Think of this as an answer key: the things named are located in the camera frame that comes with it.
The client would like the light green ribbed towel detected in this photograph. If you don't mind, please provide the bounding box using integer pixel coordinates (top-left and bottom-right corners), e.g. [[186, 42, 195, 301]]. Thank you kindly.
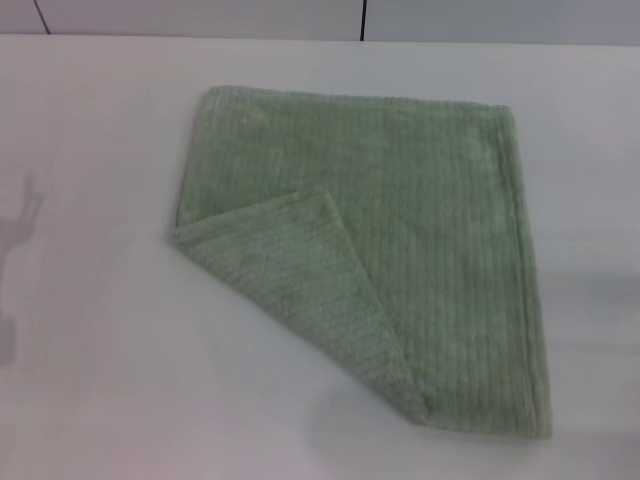
[[164, 84, 555, 441]]

